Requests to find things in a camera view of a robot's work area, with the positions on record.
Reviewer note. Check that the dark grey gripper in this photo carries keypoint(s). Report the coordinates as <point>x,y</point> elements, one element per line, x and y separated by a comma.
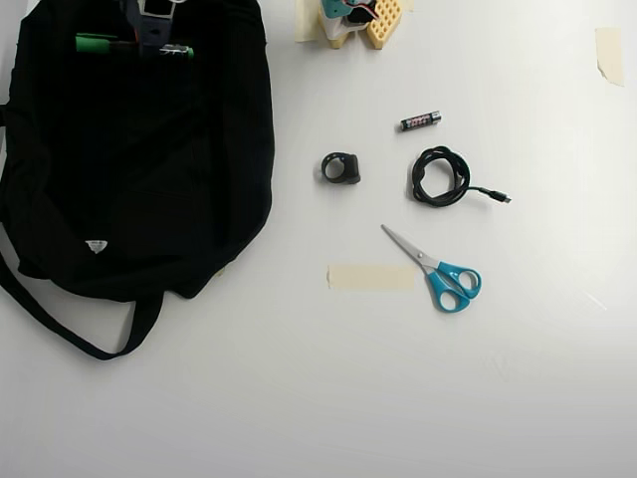
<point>150,31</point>

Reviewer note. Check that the black fabric bag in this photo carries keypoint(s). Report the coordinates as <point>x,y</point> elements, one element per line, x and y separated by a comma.
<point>129,164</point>

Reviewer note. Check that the small beige tape piece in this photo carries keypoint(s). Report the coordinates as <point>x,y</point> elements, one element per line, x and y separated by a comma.
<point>407,5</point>

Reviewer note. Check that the green cap black marker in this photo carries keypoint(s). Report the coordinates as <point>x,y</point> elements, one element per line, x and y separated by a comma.
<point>92,45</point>

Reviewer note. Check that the black AA battery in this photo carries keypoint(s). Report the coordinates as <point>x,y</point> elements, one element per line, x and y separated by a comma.
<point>420,121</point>

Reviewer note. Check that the yellow perforated robot base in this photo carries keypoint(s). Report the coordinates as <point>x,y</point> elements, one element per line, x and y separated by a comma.
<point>385,25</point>

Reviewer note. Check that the long beige masking tape strip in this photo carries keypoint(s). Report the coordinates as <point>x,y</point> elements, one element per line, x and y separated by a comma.
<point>373,278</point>

